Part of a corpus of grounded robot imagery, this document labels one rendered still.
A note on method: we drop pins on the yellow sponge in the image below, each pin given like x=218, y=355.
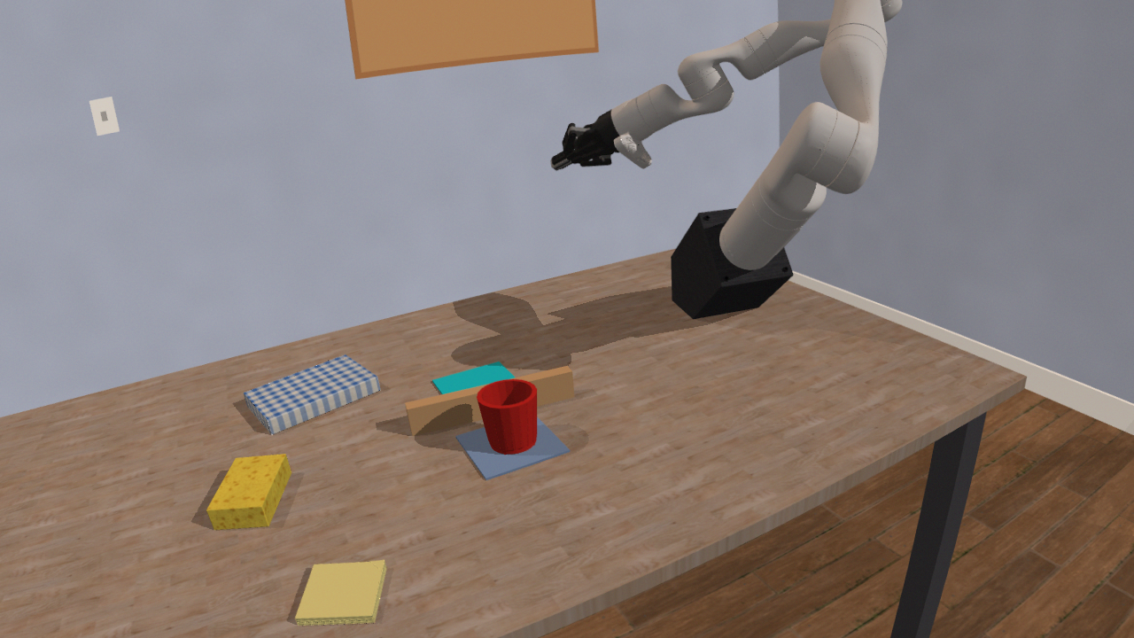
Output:
x=250, y=492

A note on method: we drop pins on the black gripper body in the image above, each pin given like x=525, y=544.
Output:
x=602, y=129

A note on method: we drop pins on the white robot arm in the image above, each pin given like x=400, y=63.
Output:
x=824, y=144

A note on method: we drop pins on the red cup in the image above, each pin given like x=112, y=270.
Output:
x=510, y=429

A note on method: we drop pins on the yellow sticky-note pad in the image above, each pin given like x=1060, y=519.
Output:
x=346, y=593

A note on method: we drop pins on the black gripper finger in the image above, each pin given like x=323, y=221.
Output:
x=598, y=159
x=571, y=142

